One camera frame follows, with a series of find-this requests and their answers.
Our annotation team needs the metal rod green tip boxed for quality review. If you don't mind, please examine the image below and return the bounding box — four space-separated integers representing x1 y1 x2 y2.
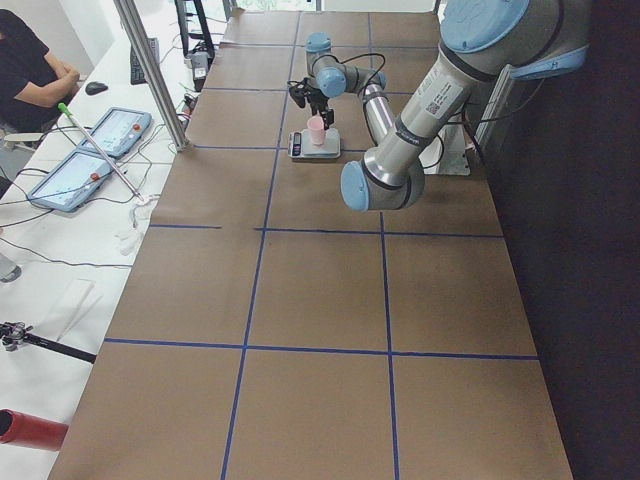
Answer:
57 102 146 205

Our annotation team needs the black computer mouse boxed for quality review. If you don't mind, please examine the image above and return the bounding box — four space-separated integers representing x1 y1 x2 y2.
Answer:
85 81 109 96

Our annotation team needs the black keyboard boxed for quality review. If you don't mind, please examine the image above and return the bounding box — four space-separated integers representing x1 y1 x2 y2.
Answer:
129 37 160 85

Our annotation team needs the red cylinder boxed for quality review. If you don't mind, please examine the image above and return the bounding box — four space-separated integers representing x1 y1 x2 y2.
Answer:
1 409 69 451

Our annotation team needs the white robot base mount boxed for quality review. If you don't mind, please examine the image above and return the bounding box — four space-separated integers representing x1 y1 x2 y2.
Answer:
437 125 471 176

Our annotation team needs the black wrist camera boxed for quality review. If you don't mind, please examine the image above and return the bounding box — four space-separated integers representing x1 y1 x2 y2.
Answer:
288 81 307 109

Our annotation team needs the upper teach pendant tablet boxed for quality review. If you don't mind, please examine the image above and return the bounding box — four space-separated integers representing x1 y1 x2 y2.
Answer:
90 107 152 160

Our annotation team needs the silver digital kitchen scale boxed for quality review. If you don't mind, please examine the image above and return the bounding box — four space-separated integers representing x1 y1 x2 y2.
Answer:
287 128 341 161

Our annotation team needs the teach pendant tablet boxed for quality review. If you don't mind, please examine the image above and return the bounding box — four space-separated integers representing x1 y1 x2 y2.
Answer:
90 107 152 160
27 150 112 213

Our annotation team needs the seated person in black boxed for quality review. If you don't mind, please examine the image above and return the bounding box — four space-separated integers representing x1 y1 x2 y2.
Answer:
1 9 80 133

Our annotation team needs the lower teach pendant tablet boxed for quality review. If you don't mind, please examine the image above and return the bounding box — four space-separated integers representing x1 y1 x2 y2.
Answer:
27 150 112 213

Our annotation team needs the pink plastic cup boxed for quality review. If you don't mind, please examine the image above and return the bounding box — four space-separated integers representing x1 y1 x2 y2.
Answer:
307 115 326 146

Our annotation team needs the aluminium frame post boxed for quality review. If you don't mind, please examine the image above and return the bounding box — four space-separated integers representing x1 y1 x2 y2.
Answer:
114 0 188 152

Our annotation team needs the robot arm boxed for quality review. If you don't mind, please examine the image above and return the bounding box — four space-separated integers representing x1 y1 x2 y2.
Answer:
290 1 592 211

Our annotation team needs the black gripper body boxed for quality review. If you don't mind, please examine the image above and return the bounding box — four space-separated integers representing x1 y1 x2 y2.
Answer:
305 86 330 116

